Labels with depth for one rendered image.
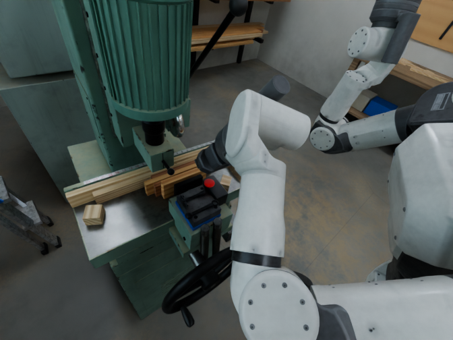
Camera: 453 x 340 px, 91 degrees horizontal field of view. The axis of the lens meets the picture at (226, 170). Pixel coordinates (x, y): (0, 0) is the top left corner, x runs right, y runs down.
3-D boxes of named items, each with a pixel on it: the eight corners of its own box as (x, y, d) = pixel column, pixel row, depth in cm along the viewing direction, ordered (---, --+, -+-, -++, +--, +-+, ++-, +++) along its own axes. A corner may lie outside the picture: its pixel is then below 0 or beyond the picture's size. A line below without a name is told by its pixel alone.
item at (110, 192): (97, 204, 65) (93, 197, 62) (95, 200, 66) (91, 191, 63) (253, 146, 96) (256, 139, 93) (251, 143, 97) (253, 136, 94)
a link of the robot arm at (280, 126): (268, 168, 44) (311, 149, 34) (219, 153, 40) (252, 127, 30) (272, 119, 48) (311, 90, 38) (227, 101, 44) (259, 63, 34)
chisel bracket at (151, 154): (152, 177, 65) (149, 156, 59) (134, 147, 72) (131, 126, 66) (175, 168, 69) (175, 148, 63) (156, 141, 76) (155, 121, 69)
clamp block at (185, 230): (188, 251, 64) (189, 237, 57) (167, 215, 70) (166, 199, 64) (229, 227, 71) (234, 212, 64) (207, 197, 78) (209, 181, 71)
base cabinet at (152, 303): (140, 322, 121) (115, 280, 70) (107, 236, 149) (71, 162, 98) (209, 275, 143) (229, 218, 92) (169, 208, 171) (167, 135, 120)
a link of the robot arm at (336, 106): (346, 74, 66) (313, 125, 81) (332, 82, 60) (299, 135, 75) (379, 93, 62) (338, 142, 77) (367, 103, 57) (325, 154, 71)
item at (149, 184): (147, 195, 70) (145, 185, 66) (145, 192, 71) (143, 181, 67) (212, 170, 83) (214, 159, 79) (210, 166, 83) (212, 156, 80)
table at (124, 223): (104, 304, 54) (98, 297, 50) (75, 210, 69) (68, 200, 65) (276, 204, 84) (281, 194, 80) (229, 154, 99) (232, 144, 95)
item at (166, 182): (164, 199, 70) (163, 185, 65) (161, 195, 71) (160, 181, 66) (205, 182, 78) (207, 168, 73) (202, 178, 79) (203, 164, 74)
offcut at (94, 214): (89, 212, 63) (85, 205, 61) (105, 210, 64) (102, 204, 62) (85, 225, 61) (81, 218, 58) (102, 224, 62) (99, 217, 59)
